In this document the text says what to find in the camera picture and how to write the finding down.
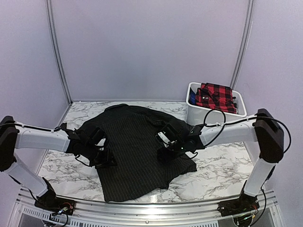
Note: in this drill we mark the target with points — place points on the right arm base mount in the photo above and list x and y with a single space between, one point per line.
243 203

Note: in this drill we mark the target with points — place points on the red black plaid shirt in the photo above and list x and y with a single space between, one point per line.
216 97

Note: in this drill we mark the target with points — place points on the black pinstriped long sleeve shirt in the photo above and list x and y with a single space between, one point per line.
131 133

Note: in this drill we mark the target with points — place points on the blue plaid shirt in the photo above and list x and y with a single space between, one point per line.
192 98

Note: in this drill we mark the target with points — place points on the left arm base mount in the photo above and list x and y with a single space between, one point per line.
51 202

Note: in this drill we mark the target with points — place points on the right aluminium corner post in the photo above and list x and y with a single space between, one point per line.
244 43

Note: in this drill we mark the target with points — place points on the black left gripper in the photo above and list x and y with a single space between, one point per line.
106 161

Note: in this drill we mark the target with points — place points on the white plastic bin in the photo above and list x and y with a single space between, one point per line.
195 114

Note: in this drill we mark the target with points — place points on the aluminium front frame rail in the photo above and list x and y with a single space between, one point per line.
186 214

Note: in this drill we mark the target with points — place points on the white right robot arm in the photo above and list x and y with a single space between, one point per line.
261 128

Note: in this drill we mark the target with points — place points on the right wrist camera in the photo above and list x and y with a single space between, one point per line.
162 139

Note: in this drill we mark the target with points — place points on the left aluminium corner post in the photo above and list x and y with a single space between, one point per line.
56 50

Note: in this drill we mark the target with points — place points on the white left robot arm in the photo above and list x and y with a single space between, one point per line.
15 135

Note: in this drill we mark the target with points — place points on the aluminium corner post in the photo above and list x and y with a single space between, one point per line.
56 50
244 43

